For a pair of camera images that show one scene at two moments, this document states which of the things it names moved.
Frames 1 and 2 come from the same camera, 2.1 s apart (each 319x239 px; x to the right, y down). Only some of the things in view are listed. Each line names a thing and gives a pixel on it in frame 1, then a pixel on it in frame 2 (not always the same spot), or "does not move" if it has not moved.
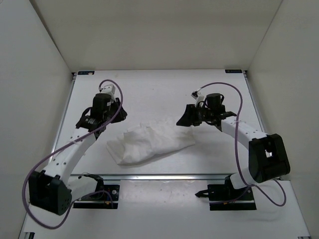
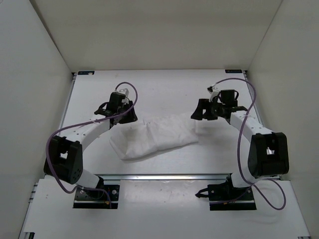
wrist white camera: x=201 y=98 to x=214 y=91
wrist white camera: x=109 y=89 to x=125 y=91
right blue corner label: x=233 y=71 does not move
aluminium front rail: x=153 y=178 does not move
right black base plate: x=224 y=196 does not move
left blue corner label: x=85 y=72 does not move
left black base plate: x=106 y=198 does not move
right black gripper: x=189 y=118 to x=204 y=104
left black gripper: x=122 y=115 to x=132 y=117
